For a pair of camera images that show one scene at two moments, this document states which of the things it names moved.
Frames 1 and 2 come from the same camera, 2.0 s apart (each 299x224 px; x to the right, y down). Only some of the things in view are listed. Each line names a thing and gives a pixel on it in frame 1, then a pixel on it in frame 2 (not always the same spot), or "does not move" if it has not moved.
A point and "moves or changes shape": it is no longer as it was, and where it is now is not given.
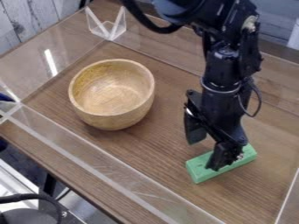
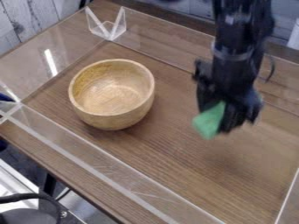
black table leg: (49, 185) does not move
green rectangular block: (196, 164) moves or changes shape
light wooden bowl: (111, 93) does not move
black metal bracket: (67, 217) does not move
